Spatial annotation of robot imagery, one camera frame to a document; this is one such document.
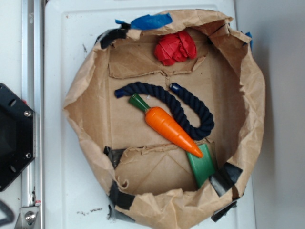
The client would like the red paper ball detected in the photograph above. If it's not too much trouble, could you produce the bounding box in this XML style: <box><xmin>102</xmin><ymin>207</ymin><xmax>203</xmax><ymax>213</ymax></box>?
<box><xmin>154</xmin><ymin>31</ymin><xmax>197</xmax><ymax>66</ymax></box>

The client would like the orange toy carrot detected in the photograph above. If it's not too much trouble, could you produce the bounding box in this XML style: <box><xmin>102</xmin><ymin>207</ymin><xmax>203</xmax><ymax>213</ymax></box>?
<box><xmin>129</xmin><ymin>93</ymin><xmax>203</xmax><ymax>158</ymax></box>

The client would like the dark blue rope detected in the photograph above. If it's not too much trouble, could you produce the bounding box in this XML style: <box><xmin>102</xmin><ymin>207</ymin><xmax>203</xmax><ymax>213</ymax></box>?
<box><xmin>114</xmin><ymin>82</ymin><xmax>215</xmax><ymax>141</ymax></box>

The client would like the green wooden block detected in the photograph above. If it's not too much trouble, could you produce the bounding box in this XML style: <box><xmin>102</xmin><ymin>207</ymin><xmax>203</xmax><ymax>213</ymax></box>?
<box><xmin>186</xmin><ymin>144</ymin><xmax>216</xmax><ymax>188</ymax></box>

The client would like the brown paper bag bin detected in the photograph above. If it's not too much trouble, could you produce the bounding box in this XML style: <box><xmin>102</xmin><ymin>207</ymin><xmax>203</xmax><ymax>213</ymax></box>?
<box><xmin>67</xmin><ymin>10</ymin><xmax>265</xmax><ymax>229</ymax></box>

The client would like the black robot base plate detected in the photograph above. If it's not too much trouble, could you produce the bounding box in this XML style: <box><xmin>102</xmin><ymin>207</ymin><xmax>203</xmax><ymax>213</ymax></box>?
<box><xmin>0</xmin><ymin>83</ymin><xmax>34</xmax><ymax>192</ymax></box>

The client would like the aluminium extrusion rail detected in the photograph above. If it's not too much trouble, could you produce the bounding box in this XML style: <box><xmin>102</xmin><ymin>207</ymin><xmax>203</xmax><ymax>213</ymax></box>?
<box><xmin>21</xmin><ymin>0</ymin><xmax>46</xmax><ymax>229</ymax></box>

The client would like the metal corner bracket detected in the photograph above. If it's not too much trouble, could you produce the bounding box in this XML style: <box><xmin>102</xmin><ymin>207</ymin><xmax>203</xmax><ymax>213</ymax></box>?
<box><xmin>14</xmin><ymin>206</ymin><xmax>41</xmax><ymax>229</ymax></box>

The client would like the white tray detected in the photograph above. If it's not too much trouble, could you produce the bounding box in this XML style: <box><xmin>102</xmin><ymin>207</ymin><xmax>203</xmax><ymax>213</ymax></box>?
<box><xmin>43</xmin><ymin>0</ymin><xmax>257</xmax><ymax>229</ymax></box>

